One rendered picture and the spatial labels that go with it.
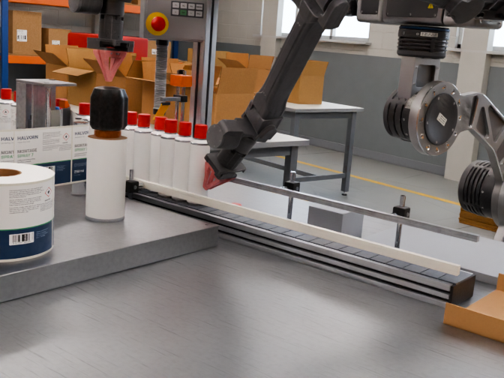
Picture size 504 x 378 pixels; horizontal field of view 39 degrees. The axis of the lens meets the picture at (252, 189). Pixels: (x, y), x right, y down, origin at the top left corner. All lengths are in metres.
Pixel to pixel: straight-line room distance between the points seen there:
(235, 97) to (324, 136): 5.48
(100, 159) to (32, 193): 0.29
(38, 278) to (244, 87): 2.47
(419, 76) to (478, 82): 5.54
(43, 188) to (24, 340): 0.32
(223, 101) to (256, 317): 2.40
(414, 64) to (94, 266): 1.01
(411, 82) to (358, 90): 6.69
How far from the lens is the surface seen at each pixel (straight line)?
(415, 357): 1.19
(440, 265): 1.42
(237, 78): 3.60
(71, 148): 1.81
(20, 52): 9.01
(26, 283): 1.32
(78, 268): 1.38
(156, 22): 1.90
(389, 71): 8.33
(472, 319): 1.32
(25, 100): 2.11
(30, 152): 1.73
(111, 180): 1.60
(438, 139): 1.96
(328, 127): 8.98
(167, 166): 1.85
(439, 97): 1.93
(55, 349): 1.13
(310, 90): 6.16
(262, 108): 1.61
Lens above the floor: 1.31
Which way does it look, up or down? 12 degrees down
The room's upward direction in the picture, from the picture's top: 4 degrees clockwise
